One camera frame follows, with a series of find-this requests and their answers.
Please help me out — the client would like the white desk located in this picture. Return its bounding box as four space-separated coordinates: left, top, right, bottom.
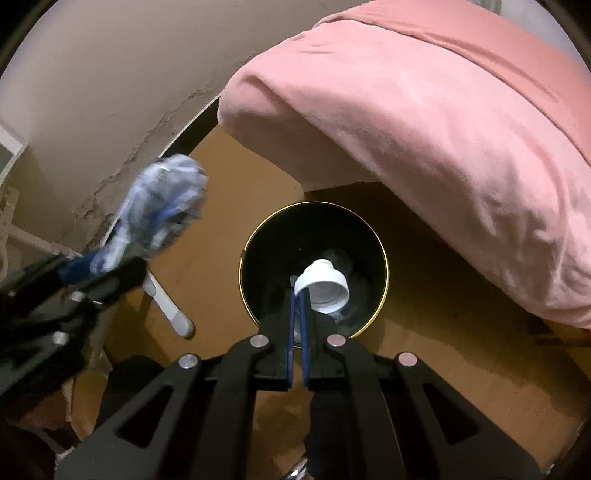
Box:
0 124 195 341

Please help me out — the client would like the black bin with gold rim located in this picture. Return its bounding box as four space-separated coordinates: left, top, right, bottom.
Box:
239 202 390 340

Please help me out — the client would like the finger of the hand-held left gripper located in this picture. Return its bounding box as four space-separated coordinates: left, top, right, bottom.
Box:
0 257 151 408
0 253 100 311

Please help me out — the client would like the white plastic cup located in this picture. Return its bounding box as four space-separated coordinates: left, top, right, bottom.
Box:
294 259 352 316

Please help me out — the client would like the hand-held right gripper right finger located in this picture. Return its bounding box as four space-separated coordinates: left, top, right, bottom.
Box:
298 295 542 480

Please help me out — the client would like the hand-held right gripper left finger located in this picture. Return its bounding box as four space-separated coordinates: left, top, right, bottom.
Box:
54 290 301 480

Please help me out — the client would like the pink blanket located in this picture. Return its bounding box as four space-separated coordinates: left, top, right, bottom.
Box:
217 0 591 330

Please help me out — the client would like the blue white wrapper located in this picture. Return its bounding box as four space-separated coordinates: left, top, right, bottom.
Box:
90 154 208 275

